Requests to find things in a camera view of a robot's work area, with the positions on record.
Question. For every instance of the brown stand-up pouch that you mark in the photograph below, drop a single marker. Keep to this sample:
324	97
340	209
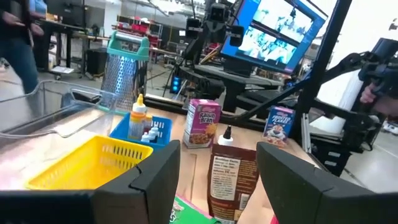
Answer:
233	180

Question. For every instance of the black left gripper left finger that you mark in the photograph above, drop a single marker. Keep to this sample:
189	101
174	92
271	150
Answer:
124	202

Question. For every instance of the black drawer cabinet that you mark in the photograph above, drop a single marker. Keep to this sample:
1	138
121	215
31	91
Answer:
335	155

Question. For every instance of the purple Raisin Bran box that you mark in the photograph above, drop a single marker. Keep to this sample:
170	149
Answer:
202	124

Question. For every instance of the clear plastic bin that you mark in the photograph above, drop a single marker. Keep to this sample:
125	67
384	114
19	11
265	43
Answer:
46	112

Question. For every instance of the blue screen monitor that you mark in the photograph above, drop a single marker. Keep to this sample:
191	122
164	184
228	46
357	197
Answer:
273	34

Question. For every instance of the blue Frosted Flakes box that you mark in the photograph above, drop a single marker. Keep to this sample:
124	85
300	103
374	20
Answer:
278	127

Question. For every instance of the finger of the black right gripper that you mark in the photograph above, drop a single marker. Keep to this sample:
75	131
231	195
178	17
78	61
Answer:
237	35
193	28

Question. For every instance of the black desk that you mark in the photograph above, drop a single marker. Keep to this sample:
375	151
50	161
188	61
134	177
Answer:
242	81

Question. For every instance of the person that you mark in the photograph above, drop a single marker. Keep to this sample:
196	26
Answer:
18	56

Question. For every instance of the person's hand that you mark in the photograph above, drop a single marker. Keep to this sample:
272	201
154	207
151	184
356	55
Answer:
370	95

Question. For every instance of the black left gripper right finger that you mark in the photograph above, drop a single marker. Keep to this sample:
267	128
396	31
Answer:
311	202

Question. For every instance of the blue slotted plastic basket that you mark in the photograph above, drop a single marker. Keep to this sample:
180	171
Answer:
163	130

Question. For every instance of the smoked paprika tin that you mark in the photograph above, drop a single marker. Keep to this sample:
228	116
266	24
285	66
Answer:
274	220

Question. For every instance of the yellow slotted plastic basket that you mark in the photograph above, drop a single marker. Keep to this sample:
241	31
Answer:
87	168

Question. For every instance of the green cereal box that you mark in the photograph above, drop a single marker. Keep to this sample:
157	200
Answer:
189	214

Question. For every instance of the small amber dropper bottle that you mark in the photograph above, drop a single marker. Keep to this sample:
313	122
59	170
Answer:
149	121

